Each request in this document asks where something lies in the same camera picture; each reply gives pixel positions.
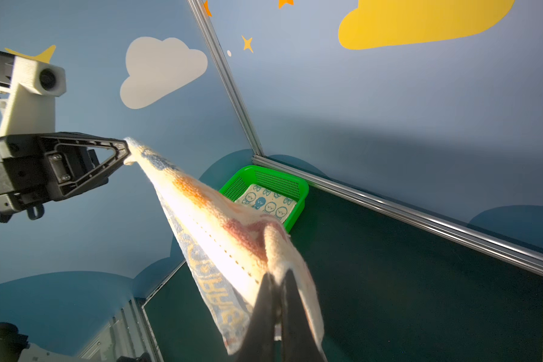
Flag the green plastic basket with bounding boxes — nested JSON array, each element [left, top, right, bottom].
[[220, 165, 309, 232]]

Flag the teal patterned towel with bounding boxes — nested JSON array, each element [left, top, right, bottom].
[[235, 184, 297, 223]]

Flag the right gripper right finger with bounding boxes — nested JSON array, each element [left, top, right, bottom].
[[280, 270, 326, 362]]

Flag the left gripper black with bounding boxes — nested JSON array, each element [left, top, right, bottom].
[[0, 132, 131, 223]]

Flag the beige lettered towel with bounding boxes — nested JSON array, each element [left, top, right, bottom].
[[126, 138, 324, 357]]

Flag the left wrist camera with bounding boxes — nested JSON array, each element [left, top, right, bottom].
[[0, 45, 66, 137]]

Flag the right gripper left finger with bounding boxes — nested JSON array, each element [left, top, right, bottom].
[[235, 273, 278, 362]]

